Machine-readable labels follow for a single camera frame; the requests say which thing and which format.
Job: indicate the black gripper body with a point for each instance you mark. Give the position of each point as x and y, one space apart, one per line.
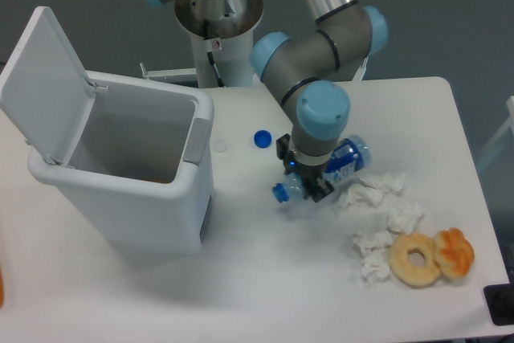
308 168

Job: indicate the blue label plastic bottle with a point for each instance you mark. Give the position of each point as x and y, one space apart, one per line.
351 155

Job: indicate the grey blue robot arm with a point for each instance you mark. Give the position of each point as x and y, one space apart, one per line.
319 110

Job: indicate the blue bottle cap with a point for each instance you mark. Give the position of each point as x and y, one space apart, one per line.
262 138

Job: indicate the crumpled white tissue upper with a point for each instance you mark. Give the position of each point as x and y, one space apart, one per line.
371 190

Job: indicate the crumpled white tissue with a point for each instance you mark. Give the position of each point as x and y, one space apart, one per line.
374 248
371 190
403 218

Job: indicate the crumpled white tissue lower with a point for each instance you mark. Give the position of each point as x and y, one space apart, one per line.
374 248

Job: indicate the crumpled white tissue middle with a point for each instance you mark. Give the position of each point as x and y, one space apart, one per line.
403 218

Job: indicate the white trash bin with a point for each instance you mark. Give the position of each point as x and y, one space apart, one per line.
141 172

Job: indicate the orange glazed twisted bun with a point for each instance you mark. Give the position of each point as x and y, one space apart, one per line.
453 253

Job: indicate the black device at edge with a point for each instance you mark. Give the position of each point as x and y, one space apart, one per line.
499 299

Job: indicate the white trash bin lid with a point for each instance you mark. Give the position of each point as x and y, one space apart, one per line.
45 90

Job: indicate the plain ring doughnut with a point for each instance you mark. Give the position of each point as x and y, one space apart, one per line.
411 259

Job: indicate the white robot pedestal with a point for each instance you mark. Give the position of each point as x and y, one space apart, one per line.
226 54

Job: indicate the white frame at right edge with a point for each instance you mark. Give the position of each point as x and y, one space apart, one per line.
498 142

